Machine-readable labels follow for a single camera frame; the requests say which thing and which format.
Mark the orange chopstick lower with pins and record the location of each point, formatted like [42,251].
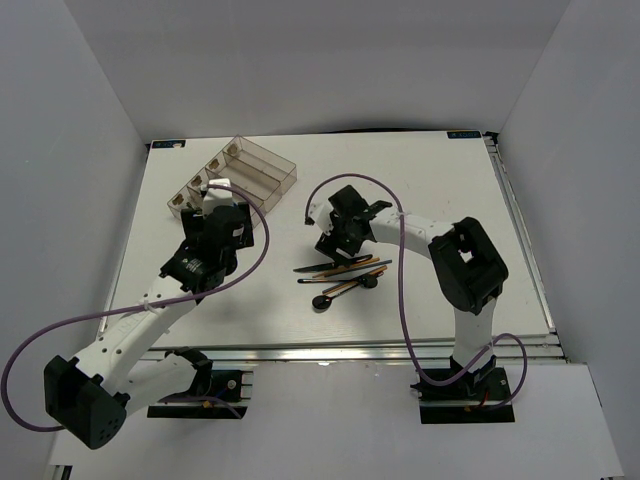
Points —
[381,269]

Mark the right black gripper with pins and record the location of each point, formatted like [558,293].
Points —
[329,244]

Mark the blue table sticker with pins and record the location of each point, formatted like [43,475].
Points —
[464,134]
[168,144]

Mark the white front cover board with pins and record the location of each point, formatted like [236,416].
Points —
[361,421]

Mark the clear compartment organizer tray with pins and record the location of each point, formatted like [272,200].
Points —
[263,176]

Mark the right blue table sticker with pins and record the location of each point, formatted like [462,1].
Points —
[464,134]

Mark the black knife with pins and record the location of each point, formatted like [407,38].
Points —
[326,266]

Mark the orange black chopstick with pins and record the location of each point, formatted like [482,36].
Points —
[347,268]

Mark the grey chopstick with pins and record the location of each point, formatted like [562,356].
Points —
[380,263]

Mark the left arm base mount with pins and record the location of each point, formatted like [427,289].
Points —
[227,399]

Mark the black spoon left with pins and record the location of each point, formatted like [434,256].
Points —
[323,302]

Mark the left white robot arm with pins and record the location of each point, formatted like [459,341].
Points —
[92,394]

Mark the black spoon right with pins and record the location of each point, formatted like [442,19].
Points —
[366,280]

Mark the left blue table sticker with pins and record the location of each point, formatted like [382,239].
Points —
[168,144]

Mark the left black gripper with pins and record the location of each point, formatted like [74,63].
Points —
[194,221]

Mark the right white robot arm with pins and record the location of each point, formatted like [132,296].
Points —
[469,270]

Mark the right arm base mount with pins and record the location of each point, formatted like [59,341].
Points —
[455,405]

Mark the black spoon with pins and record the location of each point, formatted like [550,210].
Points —
[323,302]
[366,280]

